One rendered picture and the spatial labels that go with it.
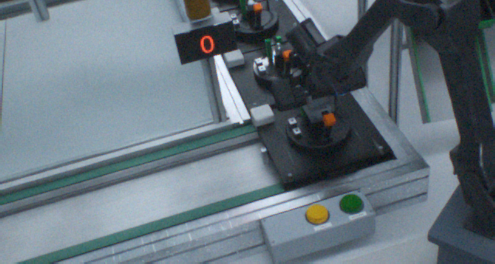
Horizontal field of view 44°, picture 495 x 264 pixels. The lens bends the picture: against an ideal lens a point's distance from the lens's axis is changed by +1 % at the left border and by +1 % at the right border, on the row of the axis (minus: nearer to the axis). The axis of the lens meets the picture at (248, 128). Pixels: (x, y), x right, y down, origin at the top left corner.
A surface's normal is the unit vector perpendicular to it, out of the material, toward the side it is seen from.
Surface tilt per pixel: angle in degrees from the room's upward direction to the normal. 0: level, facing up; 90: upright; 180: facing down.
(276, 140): 0
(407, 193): 90
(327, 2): 0
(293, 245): 90
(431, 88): 45
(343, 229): 90
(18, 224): 0
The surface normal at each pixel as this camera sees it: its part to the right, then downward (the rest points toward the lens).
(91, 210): -0.13, -0.75
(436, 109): -0.02, -0.08
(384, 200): 0.27, 0.60
